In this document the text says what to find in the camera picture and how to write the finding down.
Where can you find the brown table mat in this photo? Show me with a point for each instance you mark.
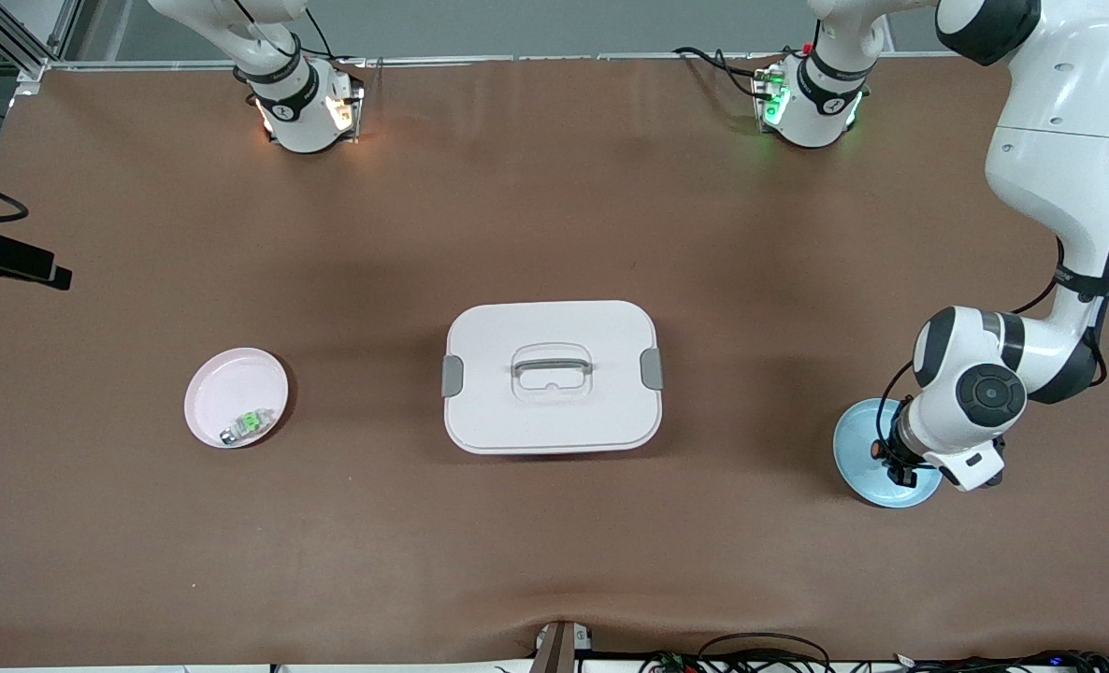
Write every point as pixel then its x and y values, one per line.
pixel 554 206

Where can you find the green push-button switch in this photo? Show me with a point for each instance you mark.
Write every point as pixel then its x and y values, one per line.
pixel 251 423

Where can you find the pink box with white lid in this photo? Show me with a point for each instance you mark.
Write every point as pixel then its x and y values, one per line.
pixel 554 421

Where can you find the aluminium table edge rail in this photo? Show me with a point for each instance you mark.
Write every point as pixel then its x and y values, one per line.
pixel 564 58

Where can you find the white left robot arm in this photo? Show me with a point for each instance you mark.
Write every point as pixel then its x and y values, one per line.
pixel 1059 121

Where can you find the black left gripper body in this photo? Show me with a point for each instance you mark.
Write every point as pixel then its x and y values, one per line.
pixel 894 456

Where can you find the pink round plate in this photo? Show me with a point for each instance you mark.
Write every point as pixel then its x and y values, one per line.
pixel 237 383

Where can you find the aluminium frame post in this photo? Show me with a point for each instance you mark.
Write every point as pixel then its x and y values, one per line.
pixel 21 47

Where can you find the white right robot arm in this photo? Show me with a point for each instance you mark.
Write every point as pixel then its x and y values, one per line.
pixel 297 103

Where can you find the light blue round plate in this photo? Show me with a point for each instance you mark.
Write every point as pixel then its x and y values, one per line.
pixel 854 463

